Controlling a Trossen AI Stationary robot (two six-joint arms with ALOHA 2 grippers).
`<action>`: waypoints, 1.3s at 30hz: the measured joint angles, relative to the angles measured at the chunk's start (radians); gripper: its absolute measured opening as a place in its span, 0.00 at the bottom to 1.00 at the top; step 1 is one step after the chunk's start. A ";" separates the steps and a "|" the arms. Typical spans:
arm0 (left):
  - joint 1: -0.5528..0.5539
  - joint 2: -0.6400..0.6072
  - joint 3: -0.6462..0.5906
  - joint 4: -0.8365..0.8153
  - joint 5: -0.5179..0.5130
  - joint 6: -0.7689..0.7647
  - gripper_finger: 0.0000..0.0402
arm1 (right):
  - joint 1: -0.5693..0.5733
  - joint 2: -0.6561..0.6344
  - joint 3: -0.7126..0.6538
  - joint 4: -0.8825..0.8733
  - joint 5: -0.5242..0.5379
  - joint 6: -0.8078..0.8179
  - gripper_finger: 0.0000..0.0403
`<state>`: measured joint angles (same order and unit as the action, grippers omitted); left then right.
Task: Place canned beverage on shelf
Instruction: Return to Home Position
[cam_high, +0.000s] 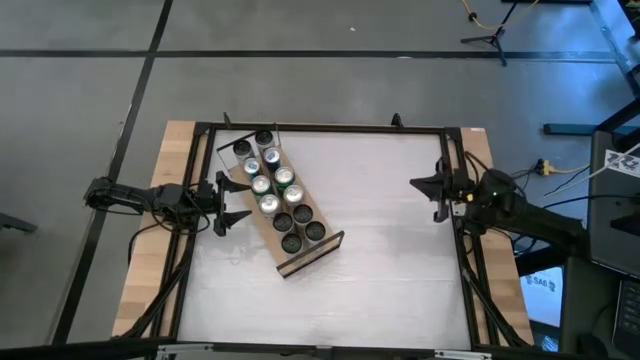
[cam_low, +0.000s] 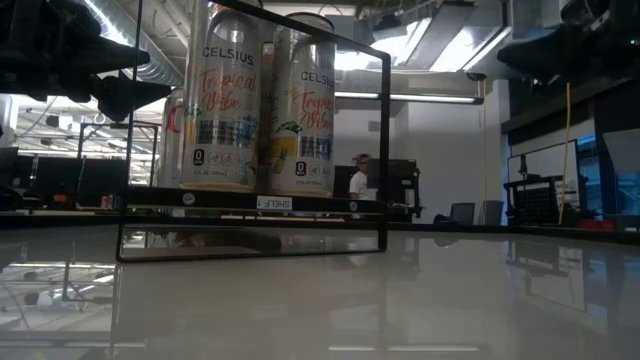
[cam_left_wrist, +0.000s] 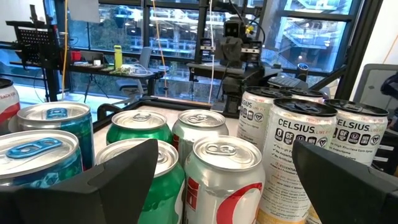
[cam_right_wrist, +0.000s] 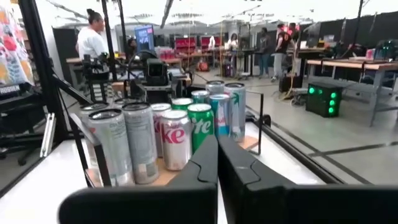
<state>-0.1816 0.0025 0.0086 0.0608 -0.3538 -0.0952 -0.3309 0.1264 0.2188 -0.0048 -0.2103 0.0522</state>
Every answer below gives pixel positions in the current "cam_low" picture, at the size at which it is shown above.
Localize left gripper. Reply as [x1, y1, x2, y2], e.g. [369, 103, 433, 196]
[0, 0, 174, 121]

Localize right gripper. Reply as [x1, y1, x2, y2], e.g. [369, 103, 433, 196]
[497, 0, 640, 84]

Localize plain silver can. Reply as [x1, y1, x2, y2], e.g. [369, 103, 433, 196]
[157, 87, 186, 189]

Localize long ceiling light strip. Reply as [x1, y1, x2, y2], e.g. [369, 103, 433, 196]
[334, 91, 485, 106]

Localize black mesh cart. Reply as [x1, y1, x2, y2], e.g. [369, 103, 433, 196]
[503, 174, 584, 227]

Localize wooden tray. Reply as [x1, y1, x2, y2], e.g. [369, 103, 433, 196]
[115, 0, 392, 264]

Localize grey office chair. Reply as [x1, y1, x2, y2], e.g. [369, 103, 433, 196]
[481, 199, 506, 226]

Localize black office chair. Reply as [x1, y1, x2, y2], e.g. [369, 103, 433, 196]
[448, 202, 476, 227]

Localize black computer monitor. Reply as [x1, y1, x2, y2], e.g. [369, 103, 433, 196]
[333, 164, 359, 199]
[367, 158, 424, 221]

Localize person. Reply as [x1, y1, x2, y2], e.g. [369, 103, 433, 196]
[348, 152, 379, 201]

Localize large ribbed air duct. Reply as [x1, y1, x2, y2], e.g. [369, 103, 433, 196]
[82, 0, 185, 87]

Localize yellow hanging cable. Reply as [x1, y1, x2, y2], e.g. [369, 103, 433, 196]
[558, 82, 572, 226]

